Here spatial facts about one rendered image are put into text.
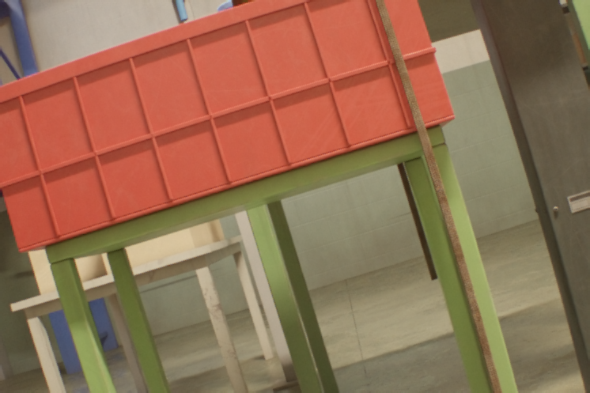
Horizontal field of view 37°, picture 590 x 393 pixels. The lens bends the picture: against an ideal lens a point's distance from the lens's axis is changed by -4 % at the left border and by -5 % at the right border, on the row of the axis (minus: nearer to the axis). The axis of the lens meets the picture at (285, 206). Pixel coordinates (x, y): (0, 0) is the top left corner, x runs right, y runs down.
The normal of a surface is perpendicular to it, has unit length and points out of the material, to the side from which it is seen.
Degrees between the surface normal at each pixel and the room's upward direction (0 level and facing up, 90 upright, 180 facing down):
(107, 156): 90
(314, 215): 90
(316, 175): 90
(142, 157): 90
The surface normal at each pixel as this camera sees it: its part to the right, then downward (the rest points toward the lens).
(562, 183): -0.13, 0.02
